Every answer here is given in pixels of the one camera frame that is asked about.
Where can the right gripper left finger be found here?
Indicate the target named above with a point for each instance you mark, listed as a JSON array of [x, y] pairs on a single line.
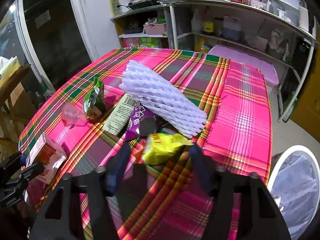
[[60, 215]]

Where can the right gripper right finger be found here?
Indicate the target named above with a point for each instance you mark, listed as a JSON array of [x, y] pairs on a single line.
[[259, 216]]

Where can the white pink carton box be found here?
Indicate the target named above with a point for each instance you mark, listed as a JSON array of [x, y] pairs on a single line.
[[50, 154]]

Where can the yellow snack wrapper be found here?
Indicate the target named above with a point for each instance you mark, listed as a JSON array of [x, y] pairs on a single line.
[[161, 147]]

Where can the white round trash bin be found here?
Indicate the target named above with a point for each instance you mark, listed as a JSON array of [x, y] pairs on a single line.
[[294, 185]]

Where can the green snack bag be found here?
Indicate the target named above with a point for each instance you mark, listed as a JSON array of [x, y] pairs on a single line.
[[94, 103]]

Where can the white green paper box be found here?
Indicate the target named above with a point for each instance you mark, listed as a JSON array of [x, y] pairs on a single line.
[[120, 115]]

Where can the purple snack wrapper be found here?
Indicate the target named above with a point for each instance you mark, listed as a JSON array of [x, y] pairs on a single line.
[[141, 123]]

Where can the white foam fruit net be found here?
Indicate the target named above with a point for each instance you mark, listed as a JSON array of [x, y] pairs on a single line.
[[162, 98]]

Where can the pink lidded storage box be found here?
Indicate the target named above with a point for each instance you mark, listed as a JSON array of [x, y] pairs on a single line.
[[246, 62]]

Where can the pink plaid tablecloth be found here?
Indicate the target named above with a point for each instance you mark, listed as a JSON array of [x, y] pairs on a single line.
[[164, 201]]

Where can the white metal shelf rack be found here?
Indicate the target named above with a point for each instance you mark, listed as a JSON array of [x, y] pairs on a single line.
[[257, 32]]

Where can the blue plastic jug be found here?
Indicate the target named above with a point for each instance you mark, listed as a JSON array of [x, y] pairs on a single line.
[[231, 28]]

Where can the yellow power strip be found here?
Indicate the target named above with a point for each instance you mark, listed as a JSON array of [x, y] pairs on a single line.
[[115, 7]]

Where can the wooden low shelf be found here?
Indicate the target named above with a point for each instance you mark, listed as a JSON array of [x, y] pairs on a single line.
[[130, 27]]

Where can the pink plastic basket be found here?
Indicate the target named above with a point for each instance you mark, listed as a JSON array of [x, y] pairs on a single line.
[[155, 28]]

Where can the yellow oil bottle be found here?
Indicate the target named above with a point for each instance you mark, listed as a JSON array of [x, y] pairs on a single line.
[[207, 21]]

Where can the clear plastic container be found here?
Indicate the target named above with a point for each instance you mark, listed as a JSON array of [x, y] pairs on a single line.
[[285, 11]]

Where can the white electric kettle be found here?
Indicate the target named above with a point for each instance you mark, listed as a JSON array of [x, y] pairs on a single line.
[[303, 15]]

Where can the black induction cooker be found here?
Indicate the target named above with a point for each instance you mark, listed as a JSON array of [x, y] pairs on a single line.
[[139, 4]]

